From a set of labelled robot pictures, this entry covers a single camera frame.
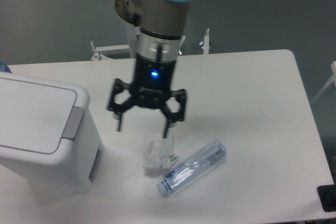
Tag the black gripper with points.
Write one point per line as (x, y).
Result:
(151, 89)

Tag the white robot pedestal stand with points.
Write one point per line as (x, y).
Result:
(100, 53)

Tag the white frame at right edge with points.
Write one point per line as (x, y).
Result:
(327, 84)

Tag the blue plastic item at left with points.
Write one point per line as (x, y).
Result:
(4, 67)

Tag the crumpled white paper wrapper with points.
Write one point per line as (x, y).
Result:
(158, 154)

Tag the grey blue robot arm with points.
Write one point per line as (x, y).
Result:
(161, 24)

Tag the clear plastic water bottle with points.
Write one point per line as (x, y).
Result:
(193, 167)

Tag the white push-lid trash can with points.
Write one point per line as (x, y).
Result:
(48, 135)

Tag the black clamp on table edge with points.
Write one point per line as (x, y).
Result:
(327, 197)

